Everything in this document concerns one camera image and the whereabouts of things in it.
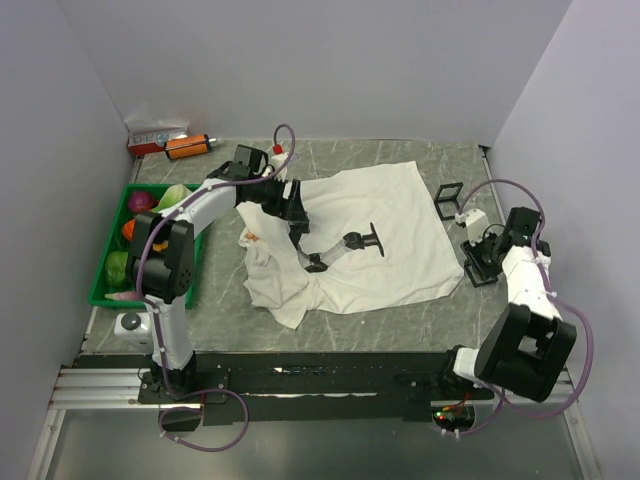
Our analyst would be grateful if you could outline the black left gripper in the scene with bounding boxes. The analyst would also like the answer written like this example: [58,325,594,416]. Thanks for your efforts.
[250,173,308,223]

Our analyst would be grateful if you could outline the white garment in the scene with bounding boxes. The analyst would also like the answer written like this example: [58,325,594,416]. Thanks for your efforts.
[237,162,463,329]

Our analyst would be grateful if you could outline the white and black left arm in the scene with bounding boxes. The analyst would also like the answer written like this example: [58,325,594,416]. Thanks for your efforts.
[126,145,309,402]

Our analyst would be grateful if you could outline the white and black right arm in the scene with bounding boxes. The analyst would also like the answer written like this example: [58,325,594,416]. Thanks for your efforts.
[436,207,577,403]

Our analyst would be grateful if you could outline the green toy lettuce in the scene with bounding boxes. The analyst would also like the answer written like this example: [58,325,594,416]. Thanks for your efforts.
[152,184,192,213]

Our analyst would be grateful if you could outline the orange cylindrical tool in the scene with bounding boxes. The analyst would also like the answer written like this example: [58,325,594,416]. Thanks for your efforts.
[164,134,217,161]

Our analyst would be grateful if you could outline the purple toy onion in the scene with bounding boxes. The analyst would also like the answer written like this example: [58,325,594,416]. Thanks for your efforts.
[127,190,156,214]

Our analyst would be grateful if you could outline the red white carton box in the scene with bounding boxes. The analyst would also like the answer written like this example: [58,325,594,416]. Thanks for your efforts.
[127,127,189,157]

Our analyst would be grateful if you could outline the orange toy pumpkin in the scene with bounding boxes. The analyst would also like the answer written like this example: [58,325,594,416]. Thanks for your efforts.
[121,219,136,242]

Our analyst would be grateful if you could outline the green toy pepper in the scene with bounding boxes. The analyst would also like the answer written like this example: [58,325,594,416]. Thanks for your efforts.
[104,251,128,288]

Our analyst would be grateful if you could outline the purple toy eggplant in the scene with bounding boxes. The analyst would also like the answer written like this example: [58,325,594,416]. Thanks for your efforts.
[104,291,141,302]

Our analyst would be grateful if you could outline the green plastic tray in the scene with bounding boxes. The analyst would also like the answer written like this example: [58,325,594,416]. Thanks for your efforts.
[88,184,203,309]

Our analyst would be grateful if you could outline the black frame stand near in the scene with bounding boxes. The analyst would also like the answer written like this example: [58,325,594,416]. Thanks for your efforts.
[463,260,498,288]

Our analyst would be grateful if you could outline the black frame stand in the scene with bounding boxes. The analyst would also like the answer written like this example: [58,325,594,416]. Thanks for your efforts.
[463,260,498,288]
[433,182,464,221]

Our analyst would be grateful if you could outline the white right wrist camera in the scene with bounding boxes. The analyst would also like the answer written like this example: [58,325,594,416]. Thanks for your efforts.
[454,208,489,245]

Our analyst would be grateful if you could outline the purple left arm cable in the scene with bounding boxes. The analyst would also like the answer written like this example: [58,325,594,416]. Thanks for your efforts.
[134,123,296,454]

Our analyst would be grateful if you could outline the black frame stand far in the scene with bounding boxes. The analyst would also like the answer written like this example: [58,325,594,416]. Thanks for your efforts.
[433,182,464,221]

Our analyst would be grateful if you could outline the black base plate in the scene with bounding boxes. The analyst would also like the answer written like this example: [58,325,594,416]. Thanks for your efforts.
[138,352,494,426]

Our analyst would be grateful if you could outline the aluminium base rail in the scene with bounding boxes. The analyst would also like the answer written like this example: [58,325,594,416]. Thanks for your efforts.
[48,367,574,410]

